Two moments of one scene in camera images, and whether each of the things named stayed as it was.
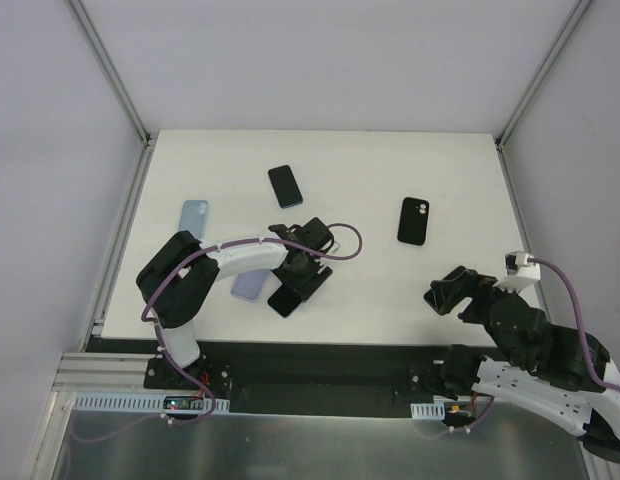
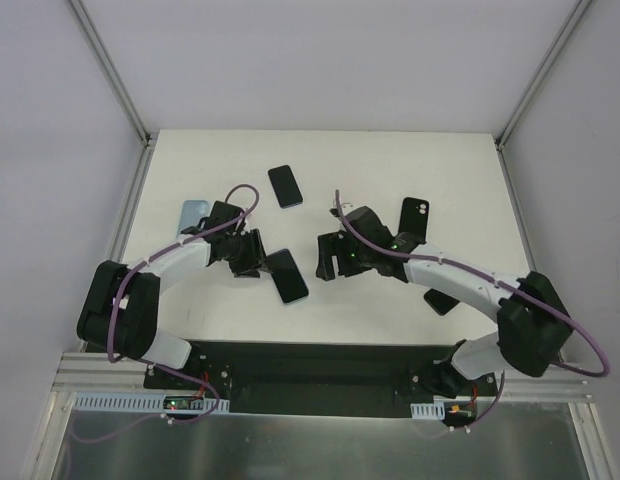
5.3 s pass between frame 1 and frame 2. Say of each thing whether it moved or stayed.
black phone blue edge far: stayed
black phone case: stayed
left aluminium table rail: stayed
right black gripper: moved
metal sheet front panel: stayed
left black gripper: moved
